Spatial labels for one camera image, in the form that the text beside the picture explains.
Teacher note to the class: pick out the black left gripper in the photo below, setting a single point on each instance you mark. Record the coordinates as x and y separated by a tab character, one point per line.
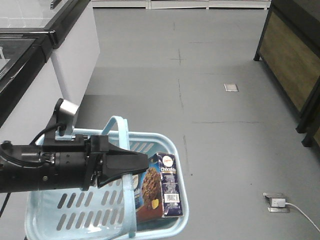
73	163

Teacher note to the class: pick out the light blue plastic basket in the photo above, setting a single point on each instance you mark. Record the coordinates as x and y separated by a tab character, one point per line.
108	212

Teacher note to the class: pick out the Chocofello cookie box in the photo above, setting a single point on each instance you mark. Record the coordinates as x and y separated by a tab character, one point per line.
156	191

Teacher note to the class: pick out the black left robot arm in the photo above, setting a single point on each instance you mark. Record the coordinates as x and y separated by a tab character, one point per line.
21	167

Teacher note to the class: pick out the near white chest freezer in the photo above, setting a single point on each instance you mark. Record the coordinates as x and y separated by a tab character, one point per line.
28	118

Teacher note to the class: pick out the white chest freezer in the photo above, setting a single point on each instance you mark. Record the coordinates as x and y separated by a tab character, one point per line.
28	118
71	30

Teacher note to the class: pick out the far white chest freezer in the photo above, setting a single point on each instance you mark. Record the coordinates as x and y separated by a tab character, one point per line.
71	30

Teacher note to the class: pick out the far steel floor socket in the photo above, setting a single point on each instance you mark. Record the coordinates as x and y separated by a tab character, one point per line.
231	87

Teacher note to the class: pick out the right open floor socket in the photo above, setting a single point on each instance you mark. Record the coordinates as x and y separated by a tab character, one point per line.
268	197

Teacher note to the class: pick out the white store shelving unit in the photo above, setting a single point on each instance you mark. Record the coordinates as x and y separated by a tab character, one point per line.
182	4

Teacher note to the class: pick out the white power adapter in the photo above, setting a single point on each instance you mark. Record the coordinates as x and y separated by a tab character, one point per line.
278	202

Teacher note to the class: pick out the black wooden display stand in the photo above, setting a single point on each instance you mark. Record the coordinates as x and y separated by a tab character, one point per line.
290	47

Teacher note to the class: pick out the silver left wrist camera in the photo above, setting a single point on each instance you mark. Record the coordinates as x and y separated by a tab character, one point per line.
66	114

